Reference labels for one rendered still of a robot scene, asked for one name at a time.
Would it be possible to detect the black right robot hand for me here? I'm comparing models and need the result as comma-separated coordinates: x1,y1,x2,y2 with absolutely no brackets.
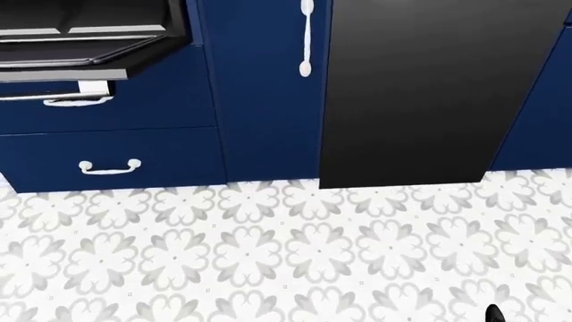
485,303,509,322

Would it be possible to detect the tall blue cabinet door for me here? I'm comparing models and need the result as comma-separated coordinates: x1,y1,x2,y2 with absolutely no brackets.
196,0,334,184

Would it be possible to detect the black oven body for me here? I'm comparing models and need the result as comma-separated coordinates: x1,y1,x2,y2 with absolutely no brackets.
0,0,197,47

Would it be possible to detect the black open oven door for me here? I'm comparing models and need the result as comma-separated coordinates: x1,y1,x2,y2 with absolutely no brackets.
0,28,189,84

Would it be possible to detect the blue cabinet beside dishwasher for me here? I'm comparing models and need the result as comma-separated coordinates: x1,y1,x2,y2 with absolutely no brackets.
489,16,572,173

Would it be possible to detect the black dishwasher front panel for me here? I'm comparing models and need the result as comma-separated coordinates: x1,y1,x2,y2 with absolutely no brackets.
318,0,572,191

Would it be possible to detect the long white cabinet handle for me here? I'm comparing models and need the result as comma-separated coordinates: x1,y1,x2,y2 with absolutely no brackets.
298,0,315,78

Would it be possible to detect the blue drawer with clear handle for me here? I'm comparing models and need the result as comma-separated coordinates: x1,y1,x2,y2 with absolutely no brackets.
0,126,230,194

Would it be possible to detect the blue drawer with shadowed handle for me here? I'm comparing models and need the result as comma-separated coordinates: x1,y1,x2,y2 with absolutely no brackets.
0,43,220,136

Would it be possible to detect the white curved drawer handle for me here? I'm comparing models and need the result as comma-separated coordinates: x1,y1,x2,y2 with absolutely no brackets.
78,158,143,177

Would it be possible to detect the silver oven door handle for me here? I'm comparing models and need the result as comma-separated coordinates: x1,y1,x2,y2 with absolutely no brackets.
0,80,112,102

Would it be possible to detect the white drawer handle under oven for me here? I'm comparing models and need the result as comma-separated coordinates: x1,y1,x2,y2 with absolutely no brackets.
42,96,110,108

